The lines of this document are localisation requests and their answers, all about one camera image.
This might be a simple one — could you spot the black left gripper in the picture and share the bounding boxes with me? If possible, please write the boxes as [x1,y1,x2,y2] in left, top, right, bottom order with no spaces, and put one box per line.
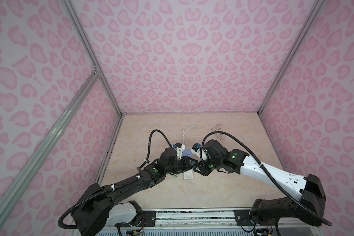
[166,159,196,176]

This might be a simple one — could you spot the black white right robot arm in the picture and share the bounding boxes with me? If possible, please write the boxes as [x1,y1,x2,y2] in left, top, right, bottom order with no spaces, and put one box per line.
[193,132,332,227]

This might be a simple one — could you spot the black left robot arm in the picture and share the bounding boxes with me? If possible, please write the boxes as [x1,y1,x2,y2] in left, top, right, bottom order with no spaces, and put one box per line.
[58,142,198,236]

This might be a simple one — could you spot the white plug adapter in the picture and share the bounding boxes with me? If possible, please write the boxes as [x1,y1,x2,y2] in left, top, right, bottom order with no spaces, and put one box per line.
[183,171,194,181]

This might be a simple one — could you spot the blue square power strip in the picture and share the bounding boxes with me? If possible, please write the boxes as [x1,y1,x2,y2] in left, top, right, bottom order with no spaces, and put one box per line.
[182,149,193,158]

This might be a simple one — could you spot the white power strip cable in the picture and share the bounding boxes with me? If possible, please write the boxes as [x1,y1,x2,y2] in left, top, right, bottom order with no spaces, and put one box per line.
[181,123,197,145]

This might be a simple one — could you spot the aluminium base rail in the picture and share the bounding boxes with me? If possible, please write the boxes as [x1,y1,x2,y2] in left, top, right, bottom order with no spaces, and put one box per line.
[69,206,325,236]

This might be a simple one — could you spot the right aluminium corner post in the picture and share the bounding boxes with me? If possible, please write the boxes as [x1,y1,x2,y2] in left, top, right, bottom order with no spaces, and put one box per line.
[257,0,326,117]

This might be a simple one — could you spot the aluminium corner post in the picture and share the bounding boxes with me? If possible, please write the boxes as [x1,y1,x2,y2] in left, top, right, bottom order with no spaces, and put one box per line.
[257,0,326,117]
[60,0,123,118]

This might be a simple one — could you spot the left aluminium corner post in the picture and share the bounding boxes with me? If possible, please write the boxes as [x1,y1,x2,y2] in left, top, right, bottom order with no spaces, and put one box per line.
[60,0,123,118]

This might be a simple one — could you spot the left aluminium frame beam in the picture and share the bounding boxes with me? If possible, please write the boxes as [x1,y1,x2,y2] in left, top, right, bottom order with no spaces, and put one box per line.
[0,70,101,236]

